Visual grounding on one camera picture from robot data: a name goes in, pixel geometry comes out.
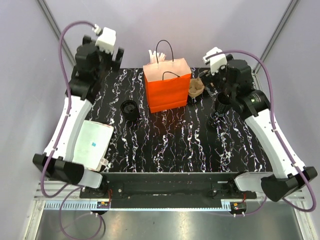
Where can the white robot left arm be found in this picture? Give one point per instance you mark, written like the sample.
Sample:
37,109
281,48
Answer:
92,59

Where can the brown cardboard cup carrier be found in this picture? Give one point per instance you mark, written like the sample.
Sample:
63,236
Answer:
196,87

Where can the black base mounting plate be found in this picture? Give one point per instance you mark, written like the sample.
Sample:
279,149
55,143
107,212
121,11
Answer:
204,187

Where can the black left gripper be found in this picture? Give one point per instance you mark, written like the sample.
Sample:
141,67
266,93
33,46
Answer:
113,65

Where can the orange paper bag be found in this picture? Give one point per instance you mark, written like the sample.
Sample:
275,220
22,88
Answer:
167,84

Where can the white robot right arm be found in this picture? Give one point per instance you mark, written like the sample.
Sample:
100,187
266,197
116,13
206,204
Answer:
234,82

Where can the grey slotted cable duct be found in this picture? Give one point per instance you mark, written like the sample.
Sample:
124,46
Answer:
129,205

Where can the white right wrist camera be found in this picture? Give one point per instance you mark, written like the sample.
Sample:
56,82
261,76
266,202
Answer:
215,62

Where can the black coffee cup lid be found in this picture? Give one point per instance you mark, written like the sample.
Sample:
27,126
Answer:
129,110

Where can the black paper coffee cup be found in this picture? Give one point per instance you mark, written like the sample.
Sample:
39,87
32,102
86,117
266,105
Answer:
222,104

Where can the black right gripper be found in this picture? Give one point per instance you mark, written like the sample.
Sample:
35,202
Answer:
208,78

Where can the white napkin stack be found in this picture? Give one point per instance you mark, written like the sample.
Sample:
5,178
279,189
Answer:
92,144

